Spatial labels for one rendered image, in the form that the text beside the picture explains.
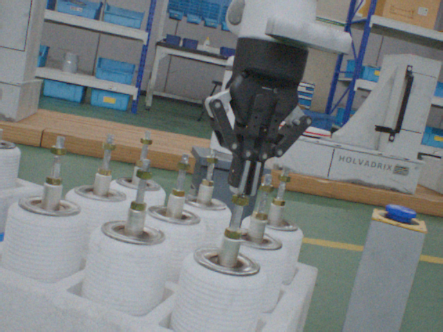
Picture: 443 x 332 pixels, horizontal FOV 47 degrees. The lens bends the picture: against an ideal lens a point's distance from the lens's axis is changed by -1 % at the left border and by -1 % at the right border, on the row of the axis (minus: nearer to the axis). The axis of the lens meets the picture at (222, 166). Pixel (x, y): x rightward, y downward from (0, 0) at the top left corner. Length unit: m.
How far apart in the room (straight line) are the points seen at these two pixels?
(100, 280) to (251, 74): 0.28
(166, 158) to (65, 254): 1.83
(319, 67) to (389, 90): 4.09
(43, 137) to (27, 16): 0.56
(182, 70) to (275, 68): 8.37
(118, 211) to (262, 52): 0.33
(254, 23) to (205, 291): 0.28
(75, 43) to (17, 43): 6.31
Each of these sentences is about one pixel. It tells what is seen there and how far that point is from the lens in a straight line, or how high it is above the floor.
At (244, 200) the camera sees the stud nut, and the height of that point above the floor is 0.33.
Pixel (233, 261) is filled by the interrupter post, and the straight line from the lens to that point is 0.57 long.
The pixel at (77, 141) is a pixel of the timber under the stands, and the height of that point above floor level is 0.06.
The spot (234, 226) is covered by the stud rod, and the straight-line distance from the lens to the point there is 0.57.
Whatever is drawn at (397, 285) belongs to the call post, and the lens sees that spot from 0.72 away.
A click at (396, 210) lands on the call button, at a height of 0.33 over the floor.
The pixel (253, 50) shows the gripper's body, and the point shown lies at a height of 0.48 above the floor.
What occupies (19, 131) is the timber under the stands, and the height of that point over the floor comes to 0.06.
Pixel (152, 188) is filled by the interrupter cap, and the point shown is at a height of 0.25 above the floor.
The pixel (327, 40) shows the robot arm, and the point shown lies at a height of 0.50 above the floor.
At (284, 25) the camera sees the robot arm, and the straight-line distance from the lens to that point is 0.47.
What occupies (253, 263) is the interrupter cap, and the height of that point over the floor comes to 0.25.
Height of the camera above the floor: 0.44
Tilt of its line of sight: 9 degrees down
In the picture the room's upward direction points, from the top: 12 degrees clockwise
